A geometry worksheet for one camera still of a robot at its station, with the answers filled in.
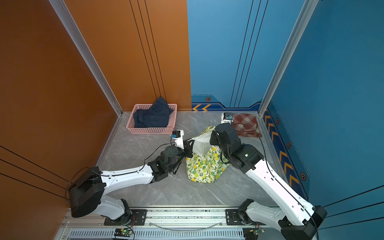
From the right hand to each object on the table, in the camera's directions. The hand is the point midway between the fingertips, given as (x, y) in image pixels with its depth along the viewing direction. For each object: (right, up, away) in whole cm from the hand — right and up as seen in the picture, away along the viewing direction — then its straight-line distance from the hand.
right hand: (214, 129), depth 70 cm
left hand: (-10, -5, +7) cm, 13 cm away
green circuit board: (-43, -49, +1) cm, 65 cm away
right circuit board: (+18, -49, 0) cm, 53 cm away
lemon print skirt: (-3, -20, +15) cm, 26 cm away
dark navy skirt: (-38, +9, +42) cm, 57 cm away
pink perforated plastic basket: (-28, +2, +43) cm, 51 cm away
